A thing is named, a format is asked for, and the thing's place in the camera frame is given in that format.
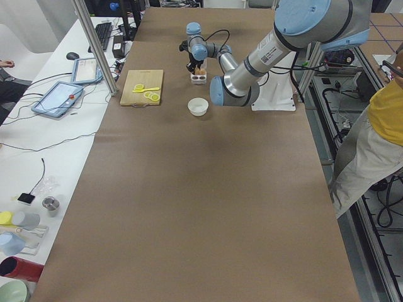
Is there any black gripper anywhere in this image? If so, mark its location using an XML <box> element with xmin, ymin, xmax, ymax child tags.
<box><xmin>186</xmin><ymin>52</ymin><xmax>202</xmax><ymax>73</ymax></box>

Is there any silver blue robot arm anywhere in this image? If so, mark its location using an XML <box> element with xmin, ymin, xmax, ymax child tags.
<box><xmin>179</xmin><ymin>0</ymin><xmax>372</xmax><ymax>106</ymax></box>

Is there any clear plastic egg box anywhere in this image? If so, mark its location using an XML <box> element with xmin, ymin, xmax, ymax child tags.
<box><xmin>190</xmin><ymin>60</ymin><xmax>207</xmax><ymax>85</ymax></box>

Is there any white ceramic bowl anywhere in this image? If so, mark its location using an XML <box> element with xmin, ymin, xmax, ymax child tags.
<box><xmin>188</xmin><ymin>98</ymin><xmax>209</xmax><ymax>116</ymax></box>

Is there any wooden cutting board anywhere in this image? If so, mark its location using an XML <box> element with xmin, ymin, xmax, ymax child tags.
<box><xmin>120</xmin><ymin>69</ymin><xmax>164</xmax><ymax>107</ymax></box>

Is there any yellow plastic knife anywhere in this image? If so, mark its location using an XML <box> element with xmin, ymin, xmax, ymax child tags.
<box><xmin>132</xmin><ymin>87</ymin><xmax>160</xmax><ymax>93</ymax></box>

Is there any black keyboard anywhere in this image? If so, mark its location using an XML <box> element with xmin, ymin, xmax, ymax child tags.
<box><xmin>95</xmin><ymin>22</ymin><xmax>113</xmax><ymax>52</ymax></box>

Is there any blue teach pendant far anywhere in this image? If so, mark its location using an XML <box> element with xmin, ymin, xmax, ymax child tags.
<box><xmin>71</xmin><ymin>58</ymin><xmax>103</xmax><ymax>85</ymax></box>

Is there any blue teach pendant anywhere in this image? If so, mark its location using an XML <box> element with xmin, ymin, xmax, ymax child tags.
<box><xmin>31</xmin><ymin>81</ymin><xmax>84</xmax><ymax>118</ymax></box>
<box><xmin>71</xmin><ymin>58</ymin><xmax>103</xmax><ymax>85</ymax></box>

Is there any black computer mouse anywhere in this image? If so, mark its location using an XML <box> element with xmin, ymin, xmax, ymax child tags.
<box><xmin>65</xmin><ymin>52</ymin><xmax>80</xmax><ymax>60</ymax></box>

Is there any blue teach pendant near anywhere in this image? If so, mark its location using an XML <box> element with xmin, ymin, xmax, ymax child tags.
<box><xmin>31</xmin><ymin>81</ymin><xmax>84</xmax><ymax>118</ymax></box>

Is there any person in yellow shirt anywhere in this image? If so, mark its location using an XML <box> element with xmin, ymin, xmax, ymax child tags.
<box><xmin>329</xmin><ymin>51</ymin><xmax>402</xmax><ymax>218</ymax></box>

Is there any small steel cup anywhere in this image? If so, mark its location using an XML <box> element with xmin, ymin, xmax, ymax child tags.
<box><xmin>42</xmin><ymin>196</ymin><xmax>60</xmax><ymax>217</ymax></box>

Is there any black small square device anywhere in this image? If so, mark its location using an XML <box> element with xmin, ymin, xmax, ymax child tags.
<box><xmin>17</xmin><ymin>193</ymin><xmax>35</xmax><ymax>205</ymax></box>

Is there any grey cup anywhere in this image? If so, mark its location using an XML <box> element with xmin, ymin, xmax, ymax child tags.
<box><xmin>11</xmin><ymin>211</ymin><xmax>40</xmax><ymax>230</ymax></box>

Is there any yellow cup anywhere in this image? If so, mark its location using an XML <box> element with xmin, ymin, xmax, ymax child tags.
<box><xmin>0</xmin><ymin>211</ymin><xmax>13</xmax><ymax>225</ymax></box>

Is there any light blue cup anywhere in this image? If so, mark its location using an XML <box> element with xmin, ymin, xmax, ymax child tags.
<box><xmin>0</xmin><ymin>232</ymin><xmax>26</xmax><ymax>256</ymax></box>

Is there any red cylinder can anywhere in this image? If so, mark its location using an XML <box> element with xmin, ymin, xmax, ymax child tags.
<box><xmin>1</xmin><ymin>256</ymin><xmax>44</xmax><ymax>282</ymax></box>

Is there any green bowl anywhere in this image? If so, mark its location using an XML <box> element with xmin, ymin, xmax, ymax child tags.
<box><xmin>1</xmin><ymin>280</ymin><xmax>30</xmax><ymax>302</ymax></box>

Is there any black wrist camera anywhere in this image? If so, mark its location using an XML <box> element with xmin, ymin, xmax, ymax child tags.
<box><xmin>179</xmin><ymin>40</ymin><xmax>189</xmax><ymax>52</ymax></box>

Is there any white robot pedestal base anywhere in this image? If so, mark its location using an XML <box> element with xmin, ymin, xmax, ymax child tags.
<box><xmin>251</xmin><ymin>52</ymin><xmax>296</xmax><ymax>111</ymax></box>

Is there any aluminium frame post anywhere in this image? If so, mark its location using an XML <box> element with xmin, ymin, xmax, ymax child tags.
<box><xmin>71</xmin><ymin>0</ymin><xmax>118</xmax><ymax>96</ymax></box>

